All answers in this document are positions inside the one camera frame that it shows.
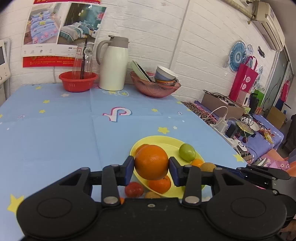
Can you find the white thermos jug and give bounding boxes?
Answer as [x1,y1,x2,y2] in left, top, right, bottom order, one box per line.
[96,35,129,91]

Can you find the pink leaf bowl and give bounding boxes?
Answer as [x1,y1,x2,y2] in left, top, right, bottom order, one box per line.
[130,71,181,98]

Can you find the white water dispenser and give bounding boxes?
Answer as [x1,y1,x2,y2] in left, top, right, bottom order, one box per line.
[0,38,11,105]

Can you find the blue paper fan decoration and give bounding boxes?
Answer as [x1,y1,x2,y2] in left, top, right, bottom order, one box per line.
[224,41,246,72]

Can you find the green tilted plate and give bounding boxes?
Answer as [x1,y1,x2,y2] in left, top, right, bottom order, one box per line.
[130,60,152,82]

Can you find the brown cardboard box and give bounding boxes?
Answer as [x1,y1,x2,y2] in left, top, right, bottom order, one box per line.
[201,90,245,119]

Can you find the clear glass cup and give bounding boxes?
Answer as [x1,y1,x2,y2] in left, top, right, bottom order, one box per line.
[72,42,94,79]

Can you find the white charger with cable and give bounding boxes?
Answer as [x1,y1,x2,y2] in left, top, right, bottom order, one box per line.
[205,106,228,133]

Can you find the large orange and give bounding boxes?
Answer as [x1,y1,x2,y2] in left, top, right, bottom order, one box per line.
[134,145,169,180]

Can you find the small yellowish fruit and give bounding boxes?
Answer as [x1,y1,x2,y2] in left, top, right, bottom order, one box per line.
[144,191,161,199]

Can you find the stacked blue white bowls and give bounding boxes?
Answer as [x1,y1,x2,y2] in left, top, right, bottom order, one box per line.
[154,65,178,86]

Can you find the pink gift bag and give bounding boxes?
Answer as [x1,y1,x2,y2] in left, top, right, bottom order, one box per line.
[229,56,258,101]

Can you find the round green fruit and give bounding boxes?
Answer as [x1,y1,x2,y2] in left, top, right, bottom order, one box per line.
[179,143,196,162]

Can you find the small orange plate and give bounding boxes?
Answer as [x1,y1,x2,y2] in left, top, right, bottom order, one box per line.
[191,159,204,168]

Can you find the white power strip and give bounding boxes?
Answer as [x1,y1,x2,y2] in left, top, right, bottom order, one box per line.
[209,123,248,153]

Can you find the blue star tablecloth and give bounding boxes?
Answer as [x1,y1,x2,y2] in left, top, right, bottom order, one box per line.
[1,84,245,240]

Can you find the orange mandarin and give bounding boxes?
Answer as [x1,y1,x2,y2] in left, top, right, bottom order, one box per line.
[148,176,171,194]

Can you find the purple bed sheet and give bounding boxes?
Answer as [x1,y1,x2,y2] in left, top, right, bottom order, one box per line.
[195,100,284,163]

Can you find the wall air conditioner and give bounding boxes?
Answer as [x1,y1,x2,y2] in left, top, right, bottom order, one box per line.
[248,1,285,52]

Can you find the red plastic basket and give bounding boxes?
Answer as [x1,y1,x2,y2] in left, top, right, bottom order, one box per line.
[59,71,98,92]

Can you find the red fu banner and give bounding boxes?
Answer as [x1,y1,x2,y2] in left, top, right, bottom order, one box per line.
[33,0,101,4]

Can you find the small brown yellow fruit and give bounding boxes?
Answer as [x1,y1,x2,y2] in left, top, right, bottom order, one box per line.
[200,162,216,172]

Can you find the bedding wall poster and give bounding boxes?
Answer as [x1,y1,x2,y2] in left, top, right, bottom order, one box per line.
[21,2,107,68]

